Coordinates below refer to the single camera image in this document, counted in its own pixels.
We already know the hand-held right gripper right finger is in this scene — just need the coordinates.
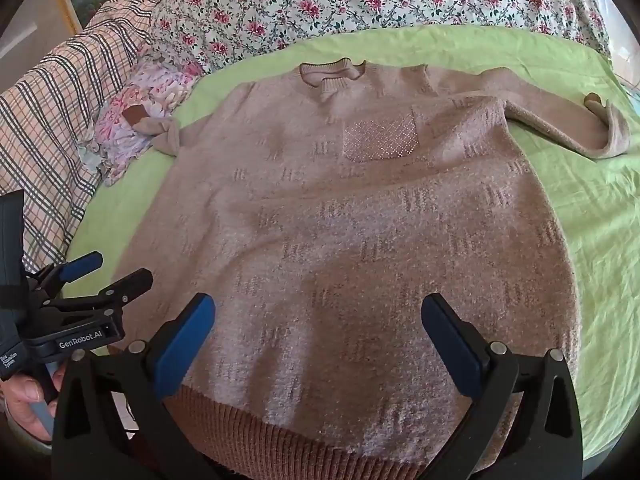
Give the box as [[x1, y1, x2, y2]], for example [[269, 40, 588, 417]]
[[421, 292, 584, 480]]

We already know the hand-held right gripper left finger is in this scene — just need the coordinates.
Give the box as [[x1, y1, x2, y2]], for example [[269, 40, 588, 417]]
[[51, 292, 222, 480]]

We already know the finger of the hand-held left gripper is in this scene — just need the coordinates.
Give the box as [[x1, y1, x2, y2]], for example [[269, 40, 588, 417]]
[[47, 268, 154, 312], [29, 251, 105, 302]]

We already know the beige knitted sweater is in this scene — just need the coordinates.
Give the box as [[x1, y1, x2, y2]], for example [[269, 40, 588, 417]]
[[117, 59, 632, 467]]

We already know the person's left hand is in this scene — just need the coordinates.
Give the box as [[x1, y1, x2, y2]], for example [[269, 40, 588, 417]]
[[0, 360, 67, 444]]

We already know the plaid blanket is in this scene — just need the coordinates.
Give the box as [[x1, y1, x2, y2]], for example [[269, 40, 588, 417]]
[[0, 0, 162, 272]]

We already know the purple floral cloth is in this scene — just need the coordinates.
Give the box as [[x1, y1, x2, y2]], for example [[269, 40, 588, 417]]
[[77, 57, 204, 187]]

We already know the green bed sheet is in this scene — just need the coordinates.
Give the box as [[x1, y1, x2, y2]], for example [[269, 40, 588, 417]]
[[65, 25, 640, 461]]

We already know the floral quilt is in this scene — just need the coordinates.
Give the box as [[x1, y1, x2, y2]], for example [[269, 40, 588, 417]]
[[149, 0, 615, 77]]

